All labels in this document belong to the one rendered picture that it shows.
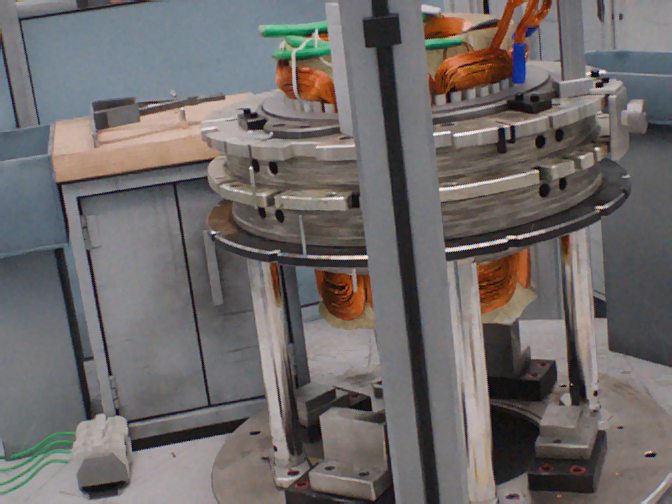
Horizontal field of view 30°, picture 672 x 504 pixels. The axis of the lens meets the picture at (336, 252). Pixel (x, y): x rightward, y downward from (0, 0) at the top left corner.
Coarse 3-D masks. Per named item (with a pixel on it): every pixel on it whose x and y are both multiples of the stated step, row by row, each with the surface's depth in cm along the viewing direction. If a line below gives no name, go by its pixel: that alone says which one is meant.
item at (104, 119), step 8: (136, 104) 110; (96, 112) 108; (104, 112) 109; (112, 112) 109; (120, 112) 109; (128, 112) 110; (136, 112) 110; (96, 120) 108; (104, 120) 109; (112, 120) 109; (120, 120) 109; (128, 120) 110; (136, 120) 110; (96, 128) 109; (104, 128) 109
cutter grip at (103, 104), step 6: (132, 96) 115; (96, 102) 115; (102, 102) 115; (108, 102) 115; (114, 102) 115; (120, 102) 114; (126, 102) 114; (132, 102) 114; (96, 108) 115; (102, 108) 115; (108, 108) 115
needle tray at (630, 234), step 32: (608, 64) 127; (640, 64) 124; (640, 96) 112; (640, 160) 116; (640, 192) 117; (608, 224) 121; (640, 224) 118; (608, 256) 122; (640, 256) 119; (608, 288) 124; (640, 288) 120; (608, 320) 125; (640, 320) 121; (640, 352) 123
